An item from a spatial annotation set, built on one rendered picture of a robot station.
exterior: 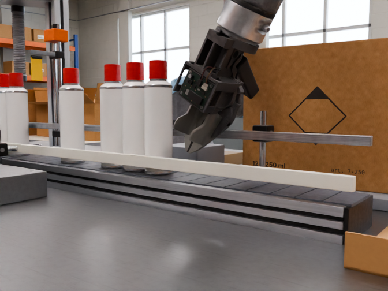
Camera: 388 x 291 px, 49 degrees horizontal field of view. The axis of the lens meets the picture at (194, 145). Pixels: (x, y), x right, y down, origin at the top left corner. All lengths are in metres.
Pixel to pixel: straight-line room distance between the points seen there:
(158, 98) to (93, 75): 9.27
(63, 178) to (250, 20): 0.51
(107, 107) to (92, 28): 9.30
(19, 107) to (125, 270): 0.72
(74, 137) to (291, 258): 0.58
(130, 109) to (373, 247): 0.49
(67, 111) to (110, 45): 8.66
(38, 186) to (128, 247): 0.35
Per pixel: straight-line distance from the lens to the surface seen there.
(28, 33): 8.98
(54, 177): 0.94
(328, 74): 0.83
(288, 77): 0.86
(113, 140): 0.85
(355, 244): 0.49
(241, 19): 0.63
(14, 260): 0.54
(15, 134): 1.13
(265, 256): 0.51
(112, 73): 0.86
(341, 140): 0.64
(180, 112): 1.23
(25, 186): 0.84
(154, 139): 0.76
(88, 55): 10.20
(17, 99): 1.13
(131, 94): 0.80
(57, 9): 1.26
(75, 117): 0.94
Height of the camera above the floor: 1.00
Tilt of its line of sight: 5 degrees down
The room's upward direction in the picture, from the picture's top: straight up
